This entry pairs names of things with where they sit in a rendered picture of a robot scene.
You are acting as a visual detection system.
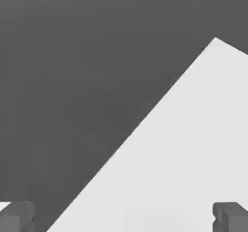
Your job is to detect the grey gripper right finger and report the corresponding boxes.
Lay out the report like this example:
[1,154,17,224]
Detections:
[212,201,248,232]

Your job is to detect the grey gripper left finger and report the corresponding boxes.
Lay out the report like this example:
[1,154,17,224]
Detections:
[0,201,37,232]

